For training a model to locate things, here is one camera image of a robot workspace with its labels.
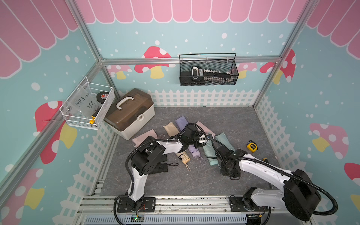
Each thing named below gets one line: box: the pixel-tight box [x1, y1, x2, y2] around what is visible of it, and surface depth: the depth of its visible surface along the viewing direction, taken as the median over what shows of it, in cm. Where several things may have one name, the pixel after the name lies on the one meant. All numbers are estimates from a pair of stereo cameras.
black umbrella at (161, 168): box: [154, 162, 179, 174], surface depth 87 cm
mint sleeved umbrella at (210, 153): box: [202, 139, 219, 166], surface depth 90 cm
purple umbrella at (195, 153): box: [187, 144, 206, 166], surface depth 93 cm
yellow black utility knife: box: [88, 106, 102, 125], surface depth 65 cm
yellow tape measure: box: [246, 139, 259, 153], surface depth 96 cm
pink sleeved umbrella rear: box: [195, 120, 217, 137], surface depth 104 cm
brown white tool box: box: [104, 88, 156, 141], surface depth 96 cm
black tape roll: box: [96, 91, 110, 105], surface depth 82 cm
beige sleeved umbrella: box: [162, 121, 180, 138], surface depth 108 cm
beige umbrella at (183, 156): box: [175, 150, 191, 172], surface depth 90 cm
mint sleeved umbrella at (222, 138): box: [213, 132, 236, 152], surface depth 99 cm
